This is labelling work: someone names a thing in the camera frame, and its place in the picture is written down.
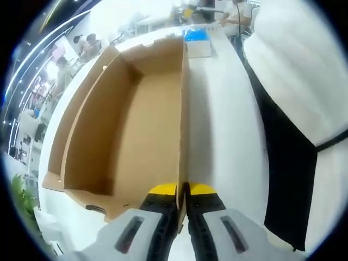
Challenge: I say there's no brown cardboard shoe box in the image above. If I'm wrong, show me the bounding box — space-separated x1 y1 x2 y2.
41 36 191 235

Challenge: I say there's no black strap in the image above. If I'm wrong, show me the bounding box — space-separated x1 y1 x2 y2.
314 132 348 152

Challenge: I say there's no pink computer monitor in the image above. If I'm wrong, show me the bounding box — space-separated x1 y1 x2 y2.
51 42 68 60

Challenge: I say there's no soft blue tissue pack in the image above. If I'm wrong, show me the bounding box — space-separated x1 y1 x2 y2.
183 28 213 59

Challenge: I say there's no green potted plant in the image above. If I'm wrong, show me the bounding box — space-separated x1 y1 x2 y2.
10 173 59 245

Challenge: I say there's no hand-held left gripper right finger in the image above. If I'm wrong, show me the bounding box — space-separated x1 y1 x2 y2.
185 181 294 261

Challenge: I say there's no black cable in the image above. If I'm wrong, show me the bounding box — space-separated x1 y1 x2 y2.
235 0 244 38

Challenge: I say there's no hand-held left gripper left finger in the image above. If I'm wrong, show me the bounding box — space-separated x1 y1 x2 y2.
73 182 179 261

